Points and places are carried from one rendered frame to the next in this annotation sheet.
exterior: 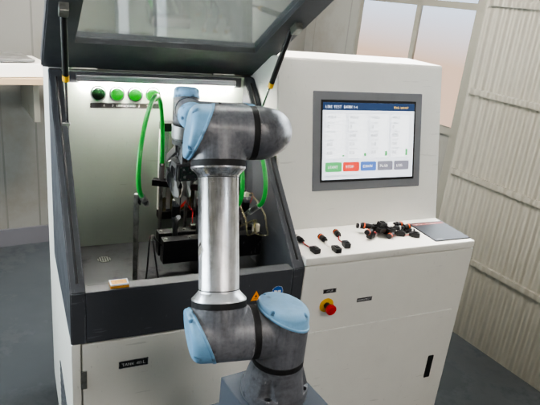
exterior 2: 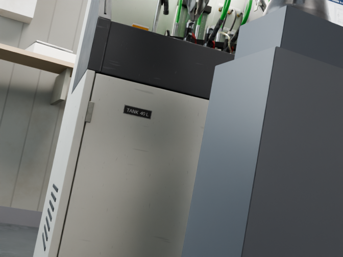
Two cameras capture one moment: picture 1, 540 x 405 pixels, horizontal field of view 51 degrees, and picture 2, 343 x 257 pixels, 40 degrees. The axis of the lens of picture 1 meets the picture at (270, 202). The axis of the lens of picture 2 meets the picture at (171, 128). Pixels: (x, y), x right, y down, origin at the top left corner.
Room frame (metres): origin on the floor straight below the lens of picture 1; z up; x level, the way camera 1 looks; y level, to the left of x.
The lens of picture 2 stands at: (0.01, -0.01, 0.51)
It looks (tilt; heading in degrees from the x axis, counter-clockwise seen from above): 7 degrees up; 11
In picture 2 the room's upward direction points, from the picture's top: 11 degrees clockwise
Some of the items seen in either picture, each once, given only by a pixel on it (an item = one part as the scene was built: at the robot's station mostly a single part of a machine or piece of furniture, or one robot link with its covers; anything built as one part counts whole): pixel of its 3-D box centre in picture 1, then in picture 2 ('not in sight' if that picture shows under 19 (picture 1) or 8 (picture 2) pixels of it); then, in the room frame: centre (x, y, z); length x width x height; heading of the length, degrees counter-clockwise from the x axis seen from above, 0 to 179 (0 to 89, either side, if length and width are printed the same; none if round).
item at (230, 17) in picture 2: not in sight; (225, 31); (2.01, 0.20, 1.20); 0.13 x 0.03 x 0.31; 116
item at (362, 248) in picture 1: (378, 239); not in sight; (1.84, -0.40, 0.96); 0.70 x 0.22 x 0.03; 116
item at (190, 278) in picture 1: (194, 300); (201, 72); (1.45, 0.19, 0.87); 0.62 x 0.04 x 0.16; 116
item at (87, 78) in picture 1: (160, 80); not in sight; (1.90, 0.41, 1.43); 0.54 x 0.03 x 0.02; 116
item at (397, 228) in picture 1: (388, 227); not in sight; (1.86, -0.43, 1.01); 0.23 x 0.11 x 0.06; 116
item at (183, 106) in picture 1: (197, 114); not in sight; (1.53, 0.23, 1.41); 0.11 x 0.11 x 0.08; 18
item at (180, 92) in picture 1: (186, 106); not in sight; (1.61, 0.27, 1.41); 0.09 x 0.08 x 0.11; 18
